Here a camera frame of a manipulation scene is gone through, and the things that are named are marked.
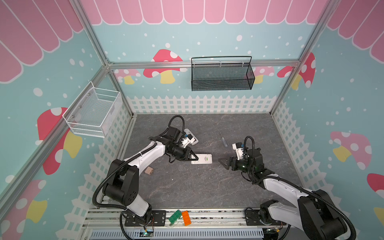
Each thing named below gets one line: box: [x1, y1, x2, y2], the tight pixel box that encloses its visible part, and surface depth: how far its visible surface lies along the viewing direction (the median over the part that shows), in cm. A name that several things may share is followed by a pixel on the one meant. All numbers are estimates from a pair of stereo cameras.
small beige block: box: [144, 166, 154, 175], surface depth 91 cm
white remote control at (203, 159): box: [191, 154, 213, 165], surface depth 84 cm
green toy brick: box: [168, 209, 182, 225], surface depth 76 cm
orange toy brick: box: [182, 211, 192, 226], surface depth 76 cm
